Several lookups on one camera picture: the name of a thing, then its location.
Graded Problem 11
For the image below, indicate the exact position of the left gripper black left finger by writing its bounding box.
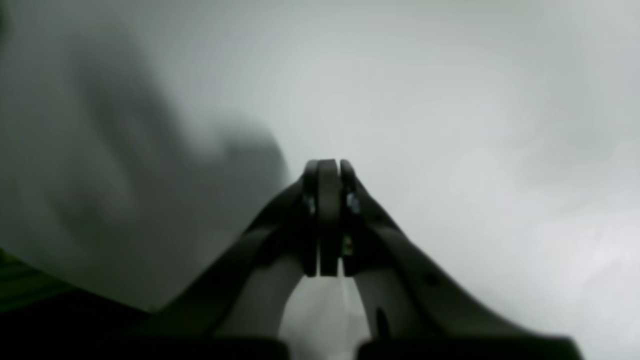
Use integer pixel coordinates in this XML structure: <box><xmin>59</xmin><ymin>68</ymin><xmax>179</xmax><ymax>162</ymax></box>
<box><xmin>67</xmin><ymin>159</ymin><xmax>342</xmax><ymax>360</ymax></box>

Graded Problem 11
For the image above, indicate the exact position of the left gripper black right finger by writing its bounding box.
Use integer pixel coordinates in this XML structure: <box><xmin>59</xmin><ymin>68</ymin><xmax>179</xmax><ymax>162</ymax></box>
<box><xmin>340</xmin><ymin>160</ymin><xmax>582</xmax><ymax>360</ymax></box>

